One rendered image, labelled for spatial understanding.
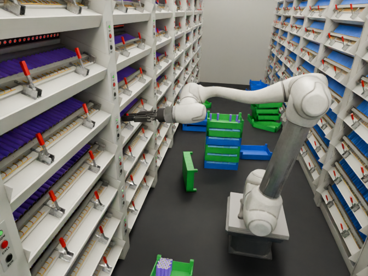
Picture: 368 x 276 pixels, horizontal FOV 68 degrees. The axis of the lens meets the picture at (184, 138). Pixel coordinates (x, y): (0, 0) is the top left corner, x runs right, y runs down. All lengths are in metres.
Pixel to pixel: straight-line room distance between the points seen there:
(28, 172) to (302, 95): 0.93
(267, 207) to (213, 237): 0.59
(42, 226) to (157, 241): 0.97
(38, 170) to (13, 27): 0.36
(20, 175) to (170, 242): 1.15
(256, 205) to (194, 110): 0.54
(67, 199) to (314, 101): 0.94
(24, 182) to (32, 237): 0.19
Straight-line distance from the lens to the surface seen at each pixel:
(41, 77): 0.90
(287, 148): 1.23
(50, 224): 0.96
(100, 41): 1.16
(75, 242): 1.16
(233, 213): 1.67
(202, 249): 1.77
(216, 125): 2.30
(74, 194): 1.06
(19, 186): 0.80
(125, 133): 1.48
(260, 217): 1.34
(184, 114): 1.37
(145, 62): 1.85
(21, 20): 0.76
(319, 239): 2.04
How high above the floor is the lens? 1.30
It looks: 25 degrees down
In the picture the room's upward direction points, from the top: 2 degrees clockwise
